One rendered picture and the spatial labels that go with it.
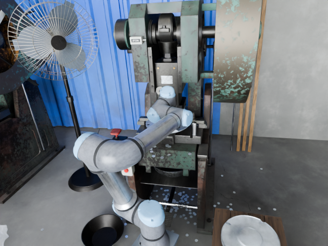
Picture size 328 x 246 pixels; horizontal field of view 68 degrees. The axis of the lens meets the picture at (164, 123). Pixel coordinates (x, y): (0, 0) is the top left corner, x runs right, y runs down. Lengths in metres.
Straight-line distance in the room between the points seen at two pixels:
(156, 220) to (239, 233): 0.52
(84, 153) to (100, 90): 2.26
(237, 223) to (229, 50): 0.93
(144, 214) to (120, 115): 2.15
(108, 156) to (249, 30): 0.76
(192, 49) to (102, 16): 1.67
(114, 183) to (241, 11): 0.88
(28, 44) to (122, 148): 1.26
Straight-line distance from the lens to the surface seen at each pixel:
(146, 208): 1.15
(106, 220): 2.04
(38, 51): 1.92
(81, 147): 0.92
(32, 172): 2.83
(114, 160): 0.84
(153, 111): 1.14
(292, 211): 2.23
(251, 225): 1.52
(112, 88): 3.06
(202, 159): 1.53
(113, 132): 1.61
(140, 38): 1.43
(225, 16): 1.13
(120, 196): 1.12
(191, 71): 1.46
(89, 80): 3.17
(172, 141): 1.60
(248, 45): 1.14
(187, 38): 1.42
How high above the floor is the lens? 1.50
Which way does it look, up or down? 27 degrees down
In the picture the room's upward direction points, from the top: 3 degrees counter-clockwise
